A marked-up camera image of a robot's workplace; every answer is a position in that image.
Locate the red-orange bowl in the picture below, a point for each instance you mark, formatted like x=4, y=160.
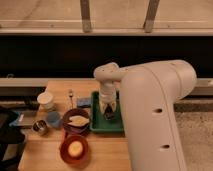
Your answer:
x=64, y=150

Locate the small metal tin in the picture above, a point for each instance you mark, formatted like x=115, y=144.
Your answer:
x=40, y=127

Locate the green plastic tray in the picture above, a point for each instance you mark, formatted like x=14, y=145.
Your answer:
x=98, y=123

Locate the yellow round object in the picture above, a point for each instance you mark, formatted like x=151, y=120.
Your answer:
x=75, y=149

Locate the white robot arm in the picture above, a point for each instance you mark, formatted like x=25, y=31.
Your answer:
x=146, y=94

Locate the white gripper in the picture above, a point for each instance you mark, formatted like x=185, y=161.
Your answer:
x=107, y=94

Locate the blue cup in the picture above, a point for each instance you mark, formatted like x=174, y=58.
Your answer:
x=53, y=119

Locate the dark brown eraser block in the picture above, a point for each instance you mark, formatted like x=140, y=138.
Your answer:
x=109, y=113

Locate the beige leaf-shaped item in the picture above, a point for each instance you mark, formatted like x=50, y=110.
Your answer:
x=78, y=121

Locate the blue sponge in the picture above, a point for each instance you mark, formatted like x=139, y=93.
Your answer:
x=84, y=102

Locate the white paper cup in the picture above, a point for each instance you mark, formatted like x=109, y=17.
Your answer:
x=45, y=99

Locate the dark maroon bowl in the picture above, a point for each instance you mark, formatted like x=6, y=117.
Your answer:
x=72, y=129

